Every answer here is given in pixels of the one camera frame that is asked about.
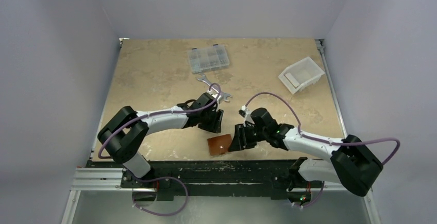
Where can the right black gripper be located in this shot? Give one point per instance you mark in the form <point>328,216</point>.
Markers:
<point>241,137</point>

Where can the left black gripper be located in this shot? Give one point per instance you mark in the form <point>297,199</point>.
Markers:
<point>214,126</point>

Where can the brown leather card holder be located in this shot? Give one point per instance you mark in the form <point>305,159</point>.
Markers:
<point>219,145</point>

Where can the white plastic bin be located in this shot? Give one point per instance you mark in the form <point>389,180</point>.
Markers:
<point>306,71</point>

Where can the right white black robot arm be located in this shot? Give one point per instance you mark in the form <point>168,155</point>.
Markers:
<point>335,160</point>

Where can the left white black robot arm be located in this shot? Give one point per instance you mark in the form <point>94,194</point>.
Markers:
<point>123,135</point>

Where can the white card in bin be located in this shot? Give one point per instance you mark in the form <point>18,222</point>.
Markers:
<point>292,80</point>

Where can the silver open-end wrench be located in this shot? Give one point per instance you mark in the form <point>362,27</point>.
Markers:
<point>203,78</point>

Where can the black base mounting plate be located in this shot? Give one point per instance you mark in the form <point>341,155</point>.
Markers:
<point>276,179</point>

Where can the clear plastic screw organizer box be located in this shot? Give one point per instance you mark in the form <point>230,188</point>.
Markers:
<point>207,59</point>

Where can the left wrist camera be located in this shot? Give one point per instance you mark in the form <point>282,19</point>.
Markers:
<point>216,96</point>

